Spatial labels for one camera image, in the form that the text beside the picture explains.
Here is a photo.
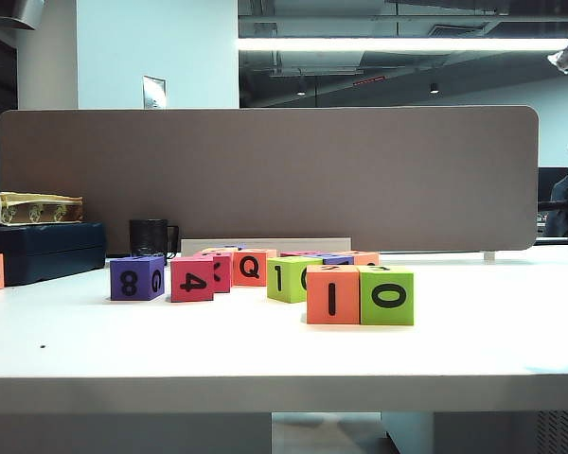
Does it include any green block 0 and W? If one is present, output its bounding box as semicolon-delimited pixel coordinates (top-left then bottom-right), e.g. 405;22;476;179
358;265;416;326

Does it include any orange block 2 and I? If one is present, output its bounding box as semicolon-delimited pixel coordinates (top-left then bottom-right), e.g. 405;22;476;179
306;264;362;326

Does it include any green block 1 and C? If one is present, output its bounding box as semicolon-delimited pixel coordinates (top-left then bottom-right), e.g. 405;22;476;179
266;255;324;304

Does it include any red block X and U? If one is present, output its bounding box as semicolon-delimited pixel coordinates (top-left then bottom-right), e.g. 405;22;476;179
193;252;234;294

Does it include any red block numeral 4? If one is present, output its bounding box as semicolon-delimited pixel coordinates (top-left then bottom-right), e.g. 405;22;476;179
169;256;216;304

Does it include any purple block G and 8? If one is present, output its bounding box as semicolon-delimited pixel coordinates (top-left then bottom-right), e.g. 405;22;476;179
109;254;167;302

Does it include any dark computer monitor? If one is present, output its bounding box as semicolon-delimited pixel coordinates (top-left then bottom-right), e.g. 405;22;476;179
538;166;568;212

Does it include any ceiling air vent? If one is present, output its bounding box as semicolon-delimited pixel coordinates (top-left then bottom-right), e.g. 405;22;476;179
428;23;488;38

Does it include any person in green shirt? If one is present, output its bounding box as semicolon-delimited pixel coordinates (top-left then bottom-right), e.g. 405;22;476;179
543;169;568;237

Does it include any orange block 3 and Y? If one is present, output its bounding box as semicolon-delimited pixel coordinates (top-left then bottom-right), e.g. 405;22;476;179
348;251;382;269

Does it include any brown desk divider panel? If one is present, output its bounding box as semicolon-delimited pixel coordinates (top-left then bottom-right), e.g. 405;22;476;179
0;104;540;254

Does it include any grey under-desk cabinet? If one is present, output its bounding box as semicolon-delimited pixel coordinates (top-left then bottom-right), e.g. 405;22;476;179
381;410;568;454

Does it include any orange block Q and L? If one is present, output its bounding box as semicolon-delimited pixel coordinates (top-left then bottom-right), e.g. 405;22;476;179
230;249;278;288

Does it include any black mug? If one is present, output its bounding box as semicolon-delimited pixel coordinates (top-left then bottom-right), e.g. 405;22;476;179
129;218;180;264

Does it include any yellow patterned box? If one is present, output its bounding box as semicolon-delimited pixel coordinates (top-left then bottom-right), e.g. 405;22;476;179
0;191;84;226

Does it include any navy hard case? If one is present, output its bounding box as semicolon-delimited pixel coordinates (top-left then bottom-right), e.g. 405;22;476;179
0;221;108;288

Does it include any beige cable tray rail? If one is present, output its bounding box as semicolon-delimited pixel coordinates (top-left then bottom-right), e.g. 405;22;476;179
180;237;352;259

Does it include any framed wall sign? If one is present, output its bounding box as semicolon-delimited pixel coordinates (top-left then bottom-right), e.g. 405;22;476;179
142;74;168;110

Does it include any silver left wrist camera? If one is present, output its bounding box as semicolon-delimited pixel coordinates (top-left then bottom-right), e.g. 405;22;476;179
0;0;47;31

